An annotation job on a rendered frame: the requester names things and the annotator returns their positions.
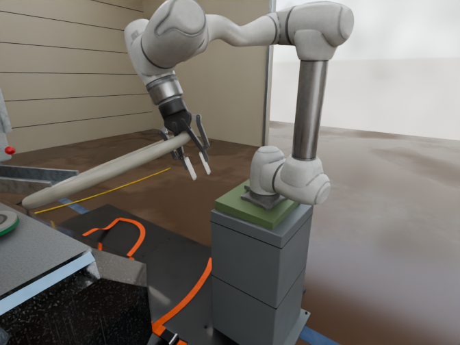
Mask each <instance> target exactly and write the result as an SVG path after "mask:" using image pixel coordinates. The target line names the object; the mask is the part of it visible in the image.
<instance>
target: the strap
mask: <svg viewBox="0 0 460 345"><path fill-rule="evenodd" d="M119 220H122V221H127V222H132V223H133V224H135V225H137V226H138V227H139V229H140V237H139V240H138V241H137V243H136V244H135V246H134V247H133V248H132V249H131V250H130V251H129V252H128V254H127V255H128V256H130V257H131V256H132V255H133V254H134V253H135V251H136V250H137V249H138V247H139V246H140V245H141V243H142V241H143V239H144V237H145V228H144V227H143V226H142V225H141V224H140V223H139V222H137V221H135V220H131V219H126V218H117V219H116V220H115V221H114V222H112V223H111V224H110V225H109V226H108V227H106V228H104V229H110V228H111V227H113V226H114V225H115V224H116V223H117V222H118V221H119ZM96 230H98V229H97V228H95V229H91V230H89V231H88V232H86V233H85V234H83V235H84V236H87V235H89V234H91V233H92V232H94V231H96ZM211 270H212V259H211V257H210V258H209V261H208V264H207V267H206V269H205V272H204V273H203V275H202V277H201V278H200V279H199V281H198V283H197V284H196V285H195V286H194V288H193V289H192V290H191V292H190V293H189V294H188V295H187V296H186V297H185V298H184V299H183V300H182V301H181V302H180V303H179V304H178V305H177V306H176V307H175V308H174V309H172V310H171V311H170V312H168V313H167V314H166V315H165V316H163V317H162V318H160V319H159V320H158V321H156V322H155V323H153V332H154V330H156V328H157V327H158V326H159V325H160V324H161V325H163V324H164V323H165V322H167V321H168V320H170V319H171V318H172V317H173V316H174V315H175V314H177V313H178V312H179V311H180V310H182V309H183V308H184V307H185V306H186V305H187V304H188V303H189V302H190V301H191V299H192V298H193V297H194V296H195V294H196V293H197V292H198V291H199V290H200V288H201V286H202V285H203V284H204V282H205V280H206V279H207V277H208V276H209V274H210V272H211Z"/></svg>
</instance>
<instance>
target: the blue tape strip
mask: <svg viewBox="0 0 460 345"><path fill-rule="evenodd" d="M93 261H95V258H94V257H93V256H92V254H91V252H89V253H87V254H85V255H83V256H81V257H79V258H78V259H76V260H74V261H72V262H71V263H69V264H66V265H65V266H63V267H61V268H59V269H57V270H55V271H54V272H52V273H50V274H48V275H47V276H45V277H43V278H41V279H39V280H37V281H35V282H33V283H31V284H30V285H28V286H26V287H24V288H23V289H21V290H19V291H17V292H15V293H13V294H11V295H9V296H7V297H6V298H4V299H2V300H0V315H1V314H4V313H5V312H7V311H9V310H10V309H12V308H14V307H15V306H17V305H19V304H21V303H22V302H24V301H26V300H27V299H29V298H31V297H33V296H35V295H36V294H38V293H40V292H41V291H43V290H45V289H47V288H48V287H50V286H52V285H53V284H55V283H57V282H58V281H61V280H62V279H64V278H66V277H67V276H69V275H71V274H73V273H74V272H76V271H78V270H79V269H81V268H83V267H84V266H87V265H88V264H90V263H92V262H93Z"/></svg>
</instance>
